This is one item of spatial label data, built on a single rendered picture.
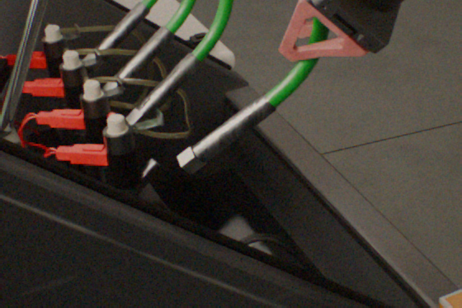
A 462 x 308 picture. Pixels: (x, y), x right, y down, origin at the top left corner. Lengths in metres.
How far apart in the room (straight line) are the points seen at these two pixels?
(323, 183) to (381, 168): 1.76
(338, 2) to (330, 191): 0.42
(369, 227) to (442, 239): 1.56
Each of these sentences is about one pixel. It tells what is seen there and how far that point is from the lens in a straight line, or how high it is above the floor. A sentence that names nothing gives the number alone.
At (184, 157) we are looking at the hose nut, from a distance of 0.85.
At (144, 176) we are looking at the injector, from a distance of 0.96.
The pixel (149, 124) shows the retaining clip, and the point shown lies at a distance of 0.94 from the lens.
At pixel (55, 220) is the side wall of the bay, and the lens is 0.54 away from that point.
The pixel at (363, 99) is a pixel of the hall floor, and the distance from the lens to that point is 3.24.
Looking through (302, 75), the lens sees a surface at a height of 1.20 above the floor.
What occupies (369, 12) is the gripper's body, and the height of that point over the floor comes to 1.27.
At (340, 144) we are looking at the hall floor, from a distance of 3.01.
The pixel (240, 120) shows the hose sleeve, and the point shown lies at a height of 1.16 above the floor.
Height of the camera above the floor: 1.58
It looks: 30 degrees down
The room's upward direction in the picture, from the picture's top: 7 degrees counter-clockwise
